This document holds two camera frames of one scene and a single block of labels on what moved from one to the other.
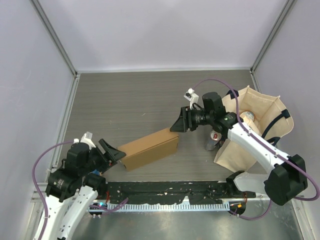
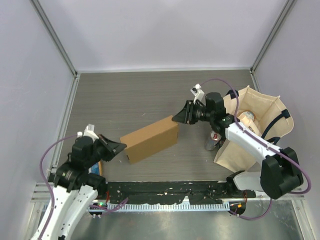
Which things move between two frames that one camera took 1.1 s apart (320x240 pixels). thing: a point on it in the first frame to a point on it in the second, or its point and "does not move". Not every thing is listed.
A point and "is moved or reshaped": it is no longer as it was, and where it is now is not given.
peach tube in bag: [248, 118] does not move
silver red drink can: [214, 137] does not move
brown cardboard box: [148, 150] is moved or reshaped
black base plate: [173, 192] does not move
